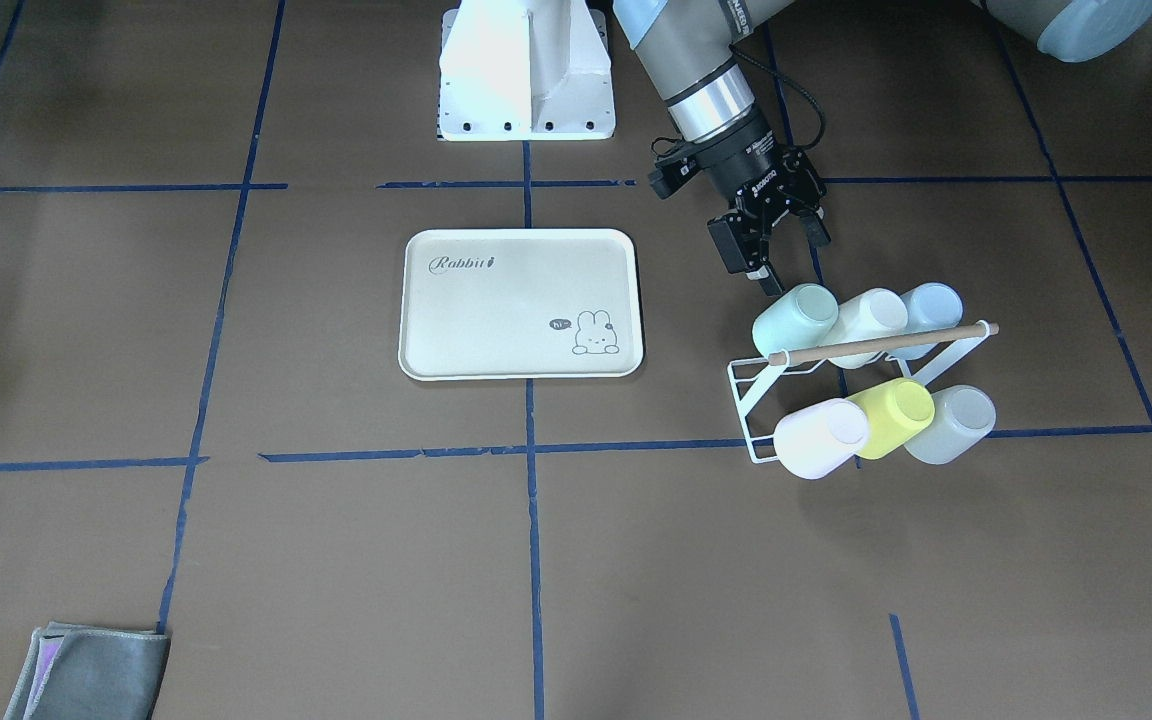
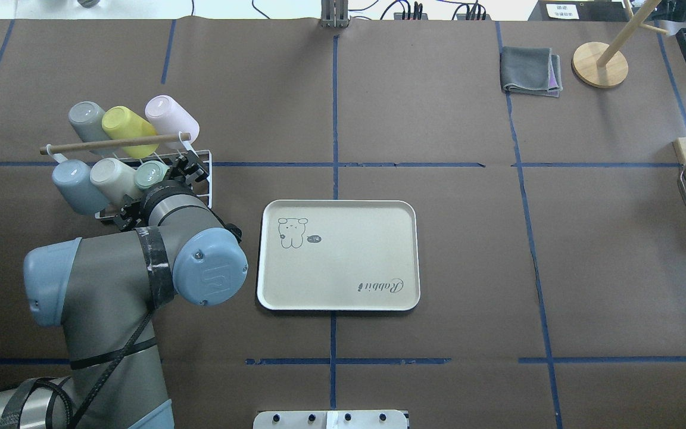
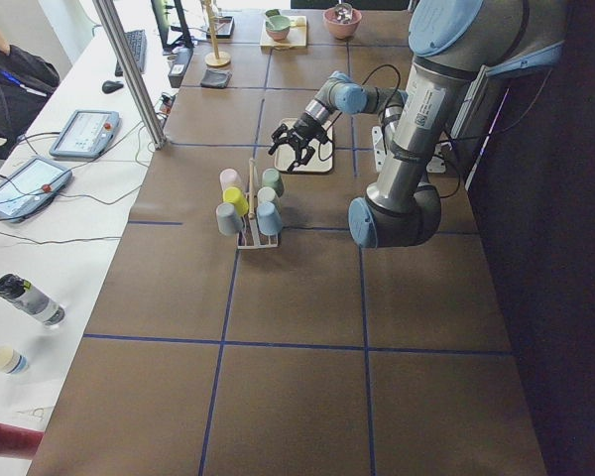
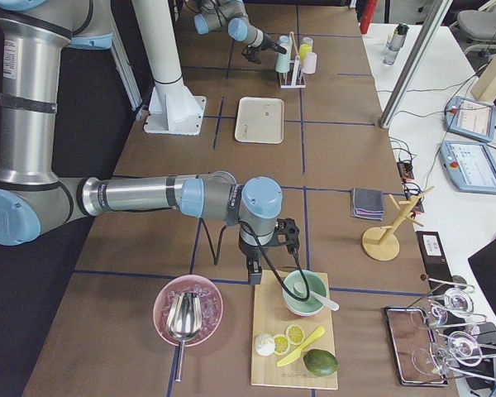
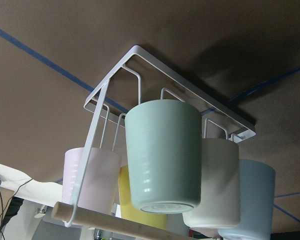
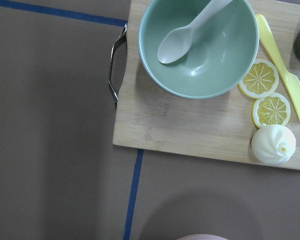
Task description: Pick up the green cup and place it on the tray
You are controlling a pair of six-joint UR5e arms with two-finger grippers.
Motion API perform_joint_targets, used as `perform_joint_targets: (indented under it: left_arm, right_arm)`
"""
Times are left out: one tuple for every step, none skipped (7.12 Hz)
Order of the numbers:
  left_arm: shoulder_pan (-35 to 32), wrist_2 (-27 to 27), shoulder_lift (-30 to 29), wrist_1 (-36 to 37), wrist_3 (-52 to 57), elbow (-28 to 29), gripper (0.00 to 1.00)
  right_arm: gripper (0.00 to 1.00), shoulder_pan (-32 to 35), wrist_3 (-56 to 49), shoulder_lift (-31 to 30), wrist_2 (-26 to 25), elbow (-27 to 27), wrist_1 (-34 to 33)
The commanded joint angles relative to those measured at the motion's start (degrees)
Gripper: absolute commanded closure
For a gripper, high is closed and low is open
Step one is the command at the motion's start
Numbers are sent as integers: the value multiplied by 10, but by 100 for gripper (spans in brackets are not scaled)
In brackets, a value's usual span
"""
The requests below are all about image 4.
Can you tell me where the teach pendant far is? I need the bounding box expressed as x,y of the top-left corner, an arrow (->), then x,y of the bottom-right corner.
445,96 -> 496,143

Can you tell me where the teach pendant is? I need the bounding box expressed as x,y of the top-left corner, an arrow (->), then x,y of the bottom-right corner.
440,141 -> 496,194
445,96 -> 496,143

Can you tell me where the white plastic spoon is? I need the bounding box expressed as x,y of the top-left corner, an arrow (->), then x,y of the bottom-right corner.
293,282 -> 340,311

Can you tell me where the green bowl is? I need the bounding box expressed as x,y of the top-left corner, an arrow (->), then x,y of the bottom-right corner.
282,270 -> 328,317

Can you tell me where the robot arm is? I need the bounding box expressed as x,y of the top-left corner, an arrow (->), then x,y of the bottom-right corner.
193,1 -> 286,63
0,50 -> 196,289

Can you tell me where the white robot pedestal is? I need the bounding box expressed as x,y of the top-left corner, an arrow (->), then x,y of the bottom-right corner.
132,0 -> 207,136

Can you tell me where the pink bowl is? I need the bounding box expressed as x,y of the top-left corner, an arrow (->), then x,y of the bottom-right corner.
152,275 -> 223,347

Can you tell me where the wooden mug tree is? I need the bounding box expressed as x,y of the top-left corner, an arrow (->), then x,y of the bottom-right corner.
361,186 -> 434,261

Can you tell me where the grey folded cloth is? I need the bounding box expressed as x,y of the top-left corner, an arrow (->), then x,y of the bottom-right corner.
351,188 -> 384,221

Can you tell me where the clear water bottle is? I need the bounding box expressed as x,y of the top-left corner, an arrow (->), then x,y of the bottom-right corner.
383,24 -> 409,65

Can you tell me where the green avocado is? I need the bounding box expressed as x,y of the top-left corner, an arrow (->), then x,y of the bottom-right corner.
303,349 -> 340,376

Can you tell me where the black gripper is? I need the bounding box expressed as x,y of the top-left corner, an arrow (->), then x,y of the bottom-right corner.
269,41 -> 288,55
238,238 -> 269,285

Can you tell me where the dark glass tray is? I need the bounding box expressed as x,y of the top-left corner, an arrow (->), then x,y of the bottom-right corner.
384,306 -> 448,388

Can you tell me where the red cylinder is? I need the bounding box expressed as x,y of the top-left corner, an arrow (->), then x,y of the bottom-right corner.
360,0 -> 377,35

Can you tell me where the grey office chair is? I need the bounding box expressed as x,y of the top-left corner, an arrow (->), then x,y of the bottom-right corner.
450,1 -> 496,55

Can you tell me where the white cup rack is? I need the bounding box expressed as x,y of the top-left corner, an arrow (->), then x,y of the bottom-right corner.
275,31 -> 306,88

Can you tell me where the lemon slice upper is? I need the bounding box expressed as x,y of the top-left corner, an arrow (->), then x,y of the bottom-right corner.
284,324 -> 306,346

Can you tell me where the green cup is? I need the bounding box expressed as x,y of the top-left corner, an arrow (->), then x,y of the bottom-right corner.
274,54 -> 290,74

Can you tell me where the metal scoop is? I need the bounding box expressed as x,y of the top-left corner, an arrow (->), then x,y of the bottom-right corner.
166,292 -> 203,382

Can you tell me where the pink cup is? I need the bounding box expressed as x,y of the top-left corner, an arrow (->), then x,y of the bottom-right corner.
301,51 -> 317,74

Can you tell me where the cream rectangular tray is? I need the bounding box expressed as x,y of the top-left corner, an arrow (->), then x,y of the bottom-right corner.
234,97 -> 284,144

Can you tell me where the aluminium frame post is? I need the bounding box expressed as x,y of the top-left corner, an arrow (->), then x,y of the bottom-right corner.
379,0 -> 452,129

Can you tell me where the electronics board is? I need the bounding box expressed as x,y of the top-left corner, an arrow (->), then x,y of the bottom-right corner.
396,160 -> 422,199

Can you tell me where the wine glass rack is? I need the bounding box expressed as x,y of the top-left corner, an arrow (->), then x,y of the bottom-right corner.
411,274 -> 496,386

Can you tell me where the yellow cup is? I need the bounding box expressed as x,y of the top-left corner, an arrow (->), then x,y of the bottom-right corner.
298,43 -> 312,63

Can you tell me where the lemon slice lower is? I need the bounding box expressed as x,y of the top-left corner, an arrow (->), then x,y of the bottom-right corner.
272,333 -> 291,356

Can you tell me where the bamboo cutting board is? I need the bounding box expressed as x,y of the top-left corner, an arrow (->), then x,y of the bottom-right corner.
250,270 -> 338,390

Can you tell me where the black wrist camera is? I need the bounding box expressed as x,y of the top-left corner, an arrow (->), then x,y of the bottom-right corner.
241,46 -> 261,65
269,218 -> 300,255

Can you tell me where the white garlic bulb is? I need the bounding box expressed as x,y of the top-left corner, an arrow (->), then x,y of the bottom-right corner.
254,333 -> 275,356

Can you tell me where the yellow plastic knife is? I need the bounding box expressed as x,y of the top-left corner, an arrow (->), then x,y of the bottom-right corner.
276,326 -> 326,367

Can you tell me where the lemon slice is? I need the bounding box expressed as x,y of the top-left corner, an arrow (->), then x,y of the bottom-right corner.
272,333 -> 291,356
284,324 -> 306,346

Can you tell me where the black box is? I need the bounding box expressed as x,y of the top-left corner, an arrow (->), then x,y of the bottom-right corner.
416,231 -> 452,281

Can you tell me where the teach pendant near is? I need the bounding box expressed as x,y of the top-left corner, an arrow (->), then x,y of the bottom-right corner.
440,141 -> 496,194

